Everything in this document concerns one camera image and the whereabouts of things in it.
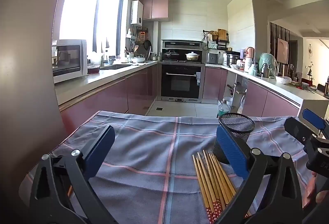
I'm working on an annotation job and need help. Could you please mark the framed wall picture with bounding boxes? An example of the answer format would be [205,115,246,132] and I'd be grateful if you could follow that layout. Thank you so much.
[277,38,289,64]

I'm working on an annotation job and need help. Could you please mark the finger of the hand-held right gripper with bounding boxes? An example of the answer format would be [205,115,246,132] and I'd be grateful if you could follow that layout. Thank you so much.
[284,117,315,149]
[301,108,326,135]

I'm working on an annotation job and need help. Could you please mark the large kitchen window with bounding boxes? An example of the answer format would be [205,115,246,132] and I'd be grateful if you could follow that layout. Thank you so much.
[60,0,127,59]

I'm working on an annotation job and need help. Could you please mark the kitchen sink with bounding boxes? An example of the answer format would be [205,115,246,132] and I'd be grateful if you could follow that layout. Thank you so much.
[100,64,132,71]

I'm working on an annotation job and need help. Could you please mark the bunch of wooden chopsticks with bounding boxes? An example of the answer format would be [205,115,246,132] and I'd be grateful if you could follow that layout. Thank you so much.
[192,149,254,223]

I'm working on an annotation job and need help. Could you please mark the black built-in oven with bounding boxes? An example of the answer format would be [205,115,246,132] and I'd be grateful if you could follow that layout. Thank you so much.
[161,63,206,102]

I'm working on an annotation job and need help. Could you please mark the person's right hand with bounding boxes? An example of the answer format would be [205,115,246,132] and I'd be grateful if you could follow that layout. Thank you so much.
[301,171,329,209]

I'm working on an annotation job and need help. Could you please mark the pink wall cabinet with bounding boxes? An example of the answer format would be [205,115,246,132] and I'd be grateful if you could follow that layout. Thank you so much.
[140,0,169,20]

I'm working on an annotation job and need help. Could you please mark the white wall water heater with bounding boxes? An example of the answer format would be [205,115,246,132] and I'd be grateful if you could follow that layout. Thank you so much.
[130,0,144,26]

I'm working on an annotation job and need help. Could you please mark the green appliance in plastic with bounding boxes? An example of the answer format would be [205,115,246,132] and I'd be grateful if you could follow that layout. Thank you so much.
[258,53,278,76]

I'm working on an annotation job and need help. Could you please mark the black mesh utensil holder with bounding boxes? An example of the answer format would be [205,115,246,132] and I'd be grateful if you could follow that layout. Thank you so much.
[213,113,255,165]

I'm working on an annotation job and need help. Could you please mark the plastic oil bottle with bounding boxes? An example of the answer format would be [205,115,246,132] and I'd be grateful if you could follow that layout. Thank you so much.
[217,100,231,118]

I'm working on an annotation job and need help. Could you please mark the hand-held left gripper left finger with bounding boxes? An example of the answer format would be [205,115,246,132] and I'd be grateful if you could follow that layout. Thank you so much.
[29,124,119,224]

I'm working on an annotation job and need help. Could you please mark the black range hood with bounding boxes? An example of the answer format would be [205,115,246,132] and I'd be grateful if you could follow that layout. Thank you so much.
[161,39,204,50]

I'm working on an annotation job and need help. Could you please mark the pink kitchen base cabinets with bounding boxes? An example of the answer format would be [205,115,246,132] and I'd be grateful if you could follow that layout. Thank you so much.
[203,66,301,118]
[59,63,158,122]

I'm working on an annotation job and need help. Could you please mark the black wall rack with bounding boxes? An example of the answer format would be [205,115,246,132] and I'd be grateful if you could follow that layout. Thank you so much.
[202,30,230,50]

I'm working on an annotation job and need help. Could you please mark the black lidded pot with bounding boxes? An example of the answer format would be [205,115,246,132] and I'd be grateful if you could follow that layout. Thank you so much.
[163,50,181,61]

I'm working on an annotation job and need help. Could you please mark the white microwave oven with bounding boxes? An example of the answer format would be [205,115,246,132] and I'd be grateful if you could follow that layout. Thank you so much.
[52,39,88,84]

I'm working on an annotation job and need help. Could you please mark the stainless steel pot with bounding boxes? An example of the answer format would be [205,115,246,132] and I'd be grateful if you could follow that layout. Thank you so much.
[226,51,241,66]

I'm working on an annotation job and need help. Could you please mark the grey checked tablecloth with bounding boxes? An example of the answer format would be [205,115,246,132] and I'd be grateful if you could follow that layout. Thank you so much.
[19,110,313,224]

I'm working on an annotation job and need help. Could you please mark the pink kettle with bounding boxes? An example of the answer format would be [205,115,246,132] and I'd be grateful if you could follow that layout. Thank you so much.
[245,47,256,65]

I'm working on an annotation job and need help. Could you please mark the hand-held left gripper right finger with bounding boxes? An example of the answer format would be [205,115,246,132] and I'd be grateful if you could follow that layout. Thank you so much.
[214,125,309,224]

